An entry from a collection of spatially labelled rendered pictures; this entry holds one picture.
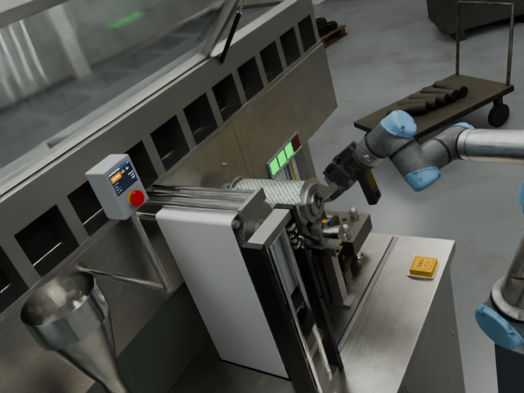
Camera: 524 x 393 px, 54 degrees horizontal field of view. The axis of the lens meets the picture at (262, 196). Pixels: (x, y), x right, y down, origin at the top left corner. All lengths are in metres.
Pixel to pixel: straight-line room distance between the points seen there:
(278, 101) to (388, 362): 1.00
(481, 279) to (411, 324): 1.50
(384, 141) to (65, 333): 0.81
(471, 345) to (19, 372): 2.02
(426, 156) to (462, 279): 1.81
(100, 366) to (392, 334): 0.83
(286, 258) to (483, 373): 1.57
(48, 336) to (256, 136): 1.09
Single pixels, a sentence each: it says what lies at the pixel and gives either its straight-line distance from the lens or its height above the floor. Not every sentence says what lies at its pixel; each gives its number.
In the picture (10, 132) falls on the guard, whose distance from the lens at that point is 1.06.
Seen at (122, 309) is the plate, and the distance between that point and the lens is 1.42.
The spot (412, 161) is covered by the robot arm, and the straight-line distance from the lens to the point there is 1.26.
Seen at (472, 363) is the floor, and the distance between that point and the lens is 2.64.
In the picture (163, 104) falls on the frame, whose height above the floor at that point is 1.62.
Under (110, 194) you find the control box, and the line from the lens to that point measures 0.94.
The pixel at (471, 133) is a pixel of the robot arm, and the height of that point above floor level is 1.44.
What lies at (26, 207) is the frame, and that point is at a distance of 1.22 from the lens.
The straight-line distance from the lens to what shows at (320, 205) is 1.50.
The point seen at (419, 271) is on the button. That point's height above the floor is 0.92.
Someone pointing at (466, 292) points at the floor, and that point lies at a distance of 2.96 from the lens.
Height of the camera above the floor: 2.03
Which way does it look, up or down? 29 degrees down
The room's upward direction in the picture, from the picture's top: 18 degrees counter-clockwise
